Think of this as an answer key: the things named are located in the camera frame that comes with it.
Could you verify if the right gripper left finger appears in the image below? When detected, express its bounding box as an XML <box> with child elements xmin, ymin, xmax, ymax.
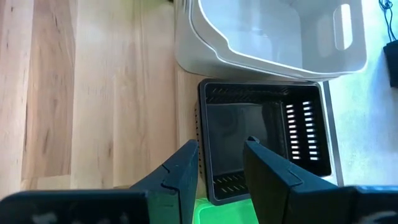
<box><xmin>0</xmin><ymin>139</ymin><xmax>200</xmax><ymax>224</ymax></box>

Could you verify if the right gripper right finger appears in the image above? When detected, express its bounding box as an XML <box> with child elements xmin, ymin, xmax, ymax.
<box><xmin>243</xmin><ymin>135</ymin><xmax>398</xmax><ymax>224</ymax></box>

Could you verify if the green slotted plastic basket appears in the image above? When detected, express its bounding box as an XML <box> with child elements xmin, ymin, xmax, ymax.
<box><xmin>192</xmin><ymin>197</ymin><xmax>259</xmax><ymax>224</ymax></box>

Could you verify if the black slotted plastic basket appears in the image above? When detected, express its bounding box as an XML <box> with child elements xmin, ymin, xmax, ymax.
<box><xmin>194</xmin><ymin>78</ymin><xmax>333</xmax><ymax>206</ymax></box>

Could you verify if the white plastic storage bin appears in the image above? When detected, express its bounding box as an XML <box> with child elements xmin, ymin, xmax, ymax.
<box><xmin>173</xmin><ymin>0</ymin><xmax>341</xmax><ymax>82</ymax></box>
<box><xmin>189</xmin><ymin>0</ymin><xmax>368</xmax><ymax>79</ymax></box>

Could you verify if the black box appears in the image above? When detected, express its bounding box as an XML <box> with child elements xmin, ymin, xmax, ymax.
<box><xmin>382</xmin><ymin>39</ymin><xmax>398</xmax><ymax>88</ymax></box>

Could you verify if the thin black cable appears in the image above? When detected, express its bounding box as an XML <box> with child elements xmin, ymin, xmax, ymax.
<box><xmin>377</xmin><ymin>0</ymin><xmax>397</xmax><ymax>43</ymax></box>

